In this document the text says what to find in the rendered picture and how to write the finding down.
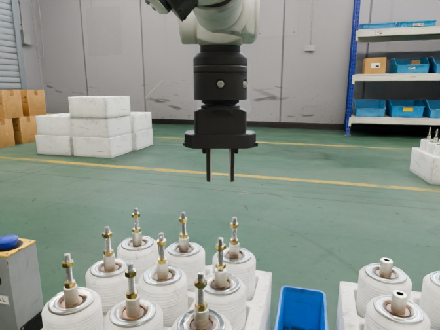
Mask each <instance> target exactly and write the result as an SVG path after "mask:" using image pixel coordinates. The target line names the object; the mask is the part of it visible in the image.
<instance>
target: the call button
mask: <svg viewBox="0 0 440 330"><path fill-rule="evenodd" d="M18 241H19V239H18V236H17V235H14V234H10V235H5V236H1V237H0V249H8V248H12V247H14V246H15V245H16V244H17V242H18Z"/></svg>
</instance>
